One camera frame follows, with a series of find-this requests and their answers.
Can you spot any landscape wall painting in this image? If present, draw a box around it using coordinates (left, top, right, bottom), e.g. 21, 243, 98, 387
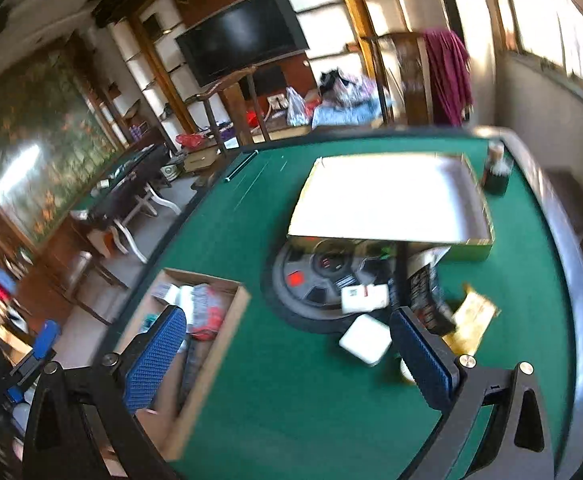
0, 49, 116, 246

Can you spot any pile of clothes bags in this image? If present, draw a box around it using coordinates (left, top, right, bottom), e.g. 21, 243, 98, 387
286, 70, 383, 129

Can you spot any white square box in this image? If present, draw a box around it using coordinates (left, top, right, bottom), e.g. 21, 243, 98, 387
339, 314, 392, 366

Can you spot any gold shallow box tray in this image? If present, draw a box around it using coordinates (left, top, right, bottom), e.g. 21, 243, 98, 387
287, 152, 495, 261

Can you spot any black foil snack bag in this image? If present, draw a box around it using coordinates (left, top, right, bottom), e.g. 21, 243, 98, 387
407, 246, 456, 336

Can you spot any dark jar with knob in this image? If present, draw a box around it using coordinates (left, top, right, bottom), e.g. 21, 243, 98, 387
481, 141, 514, 196

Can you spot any black television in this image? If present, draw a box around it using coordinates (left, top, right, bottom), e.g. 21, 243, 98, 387
176, 0, 309, 87

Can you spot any cardboard tray box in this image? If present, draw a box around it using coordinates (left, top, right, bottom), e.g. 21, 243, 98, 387
114, 268, 251, 462

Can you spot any yellow round tin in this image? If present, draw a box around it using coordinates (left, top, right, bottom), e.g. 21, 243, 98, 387
399, 359, 416, 385

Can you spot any wooden chair left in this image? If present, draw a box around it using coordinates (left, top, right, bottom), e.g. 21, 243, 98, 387
184, 65, 272, 155

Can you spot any wooden chair with cloth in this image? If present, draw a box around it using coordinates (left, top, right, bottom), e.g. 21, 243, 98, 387
364, 32, 474, 126

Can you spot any yellow snack packet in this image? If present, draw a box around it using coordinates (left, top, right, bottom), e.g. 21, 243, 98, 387
442, 283, 501, 356

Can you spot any white pill bottle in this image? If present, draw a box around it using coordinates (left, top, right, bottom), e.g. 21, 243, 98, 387
341, 284, 389, 314

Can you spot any maroon cloth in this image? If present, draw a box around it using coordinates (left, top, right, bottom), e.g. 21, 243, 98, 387
423, 29, 474, 127

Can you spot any red white packet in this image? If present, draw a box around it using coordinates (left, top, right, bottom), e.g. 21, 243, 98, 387
189, 284, 225, 341

